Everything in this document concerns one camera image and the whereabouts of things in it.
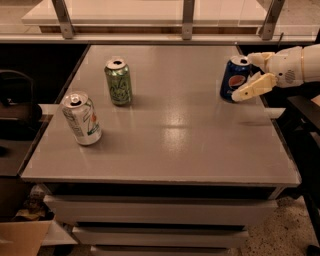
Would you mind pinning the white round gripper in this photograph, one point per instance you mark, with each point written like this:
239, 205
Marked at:
286, 67

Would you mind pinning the blue pepsi can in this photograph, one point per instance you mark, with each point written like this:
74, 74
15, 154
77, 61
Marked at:
236, 73

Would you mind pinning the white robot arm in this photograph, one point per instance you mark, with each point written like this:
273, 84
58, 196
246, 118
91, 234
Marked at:
310, 64

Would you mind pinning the green soda can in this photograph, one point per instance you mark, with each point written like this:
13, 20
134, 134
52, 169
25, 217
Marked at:
119, 81

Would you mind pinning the white soda can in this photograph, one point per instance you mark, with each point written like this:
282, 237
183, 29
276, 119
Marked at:
79, 111

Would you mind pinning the grey drawer cabinet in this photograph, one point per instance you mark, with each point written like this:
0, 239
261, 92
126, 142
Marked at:
177, 172

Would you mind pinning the white upper shelf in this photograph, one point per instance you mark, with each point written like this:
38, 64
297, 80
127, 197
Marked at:
165, 12

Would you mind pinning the black chair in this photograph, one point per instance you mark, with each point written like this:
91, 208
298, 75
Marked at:
20, 113

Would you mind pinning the cardboard box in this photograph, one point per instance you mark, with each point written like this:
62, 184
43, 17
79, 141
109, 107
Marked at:
22, 238

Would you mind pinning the middle metal bracket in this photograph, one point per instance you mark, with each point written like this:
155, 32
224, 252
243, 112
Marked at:
187, 19

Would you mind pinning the left metal bracket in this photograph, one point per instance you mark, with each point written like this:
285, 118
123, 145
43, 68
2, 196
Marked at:
62, 14

